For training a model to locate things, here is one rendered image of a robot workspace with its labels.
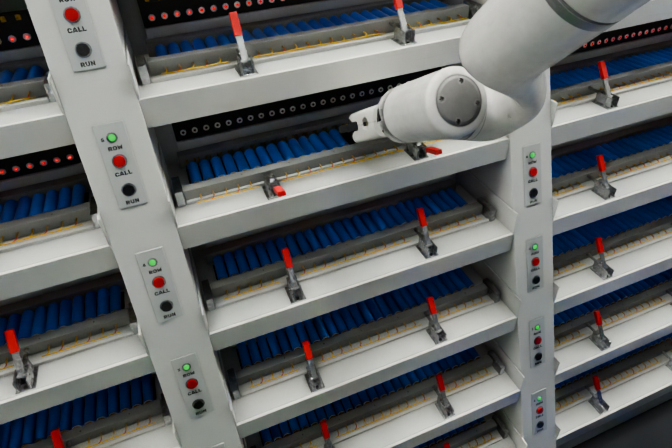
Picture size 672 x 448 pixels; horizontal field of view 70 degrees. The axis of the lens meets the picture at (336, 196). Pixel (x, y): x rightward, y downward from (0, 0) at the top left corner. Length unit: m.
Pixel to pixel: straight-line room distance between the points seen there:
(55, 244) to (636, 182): 1.14
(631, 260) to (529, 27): 0.95
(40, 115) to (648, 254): 1.27
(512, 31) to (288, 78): 0.39
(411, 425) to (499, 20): 0.88
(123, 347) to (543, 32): 0.75
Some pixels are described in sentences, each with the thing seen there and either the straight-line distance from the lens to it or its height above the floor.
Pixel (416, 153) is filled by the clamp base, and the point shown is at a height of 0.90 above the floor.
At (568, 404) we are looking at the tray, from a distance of 1.48.
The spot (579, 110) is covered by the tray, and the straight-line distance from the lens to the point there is 1.09.
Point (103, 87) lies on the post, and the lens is 0.73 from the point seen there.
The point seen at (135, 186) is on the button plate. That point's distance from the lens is 0.75.
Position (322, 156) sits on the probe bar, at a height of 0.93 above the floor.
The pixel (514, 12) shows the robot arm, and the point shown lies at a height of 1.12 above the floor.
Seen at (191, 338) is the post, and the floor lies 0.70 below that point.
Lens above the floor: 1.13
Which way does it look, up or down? 19 degrees down
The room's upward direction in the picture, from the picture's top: 10 degrees counter-clockwise
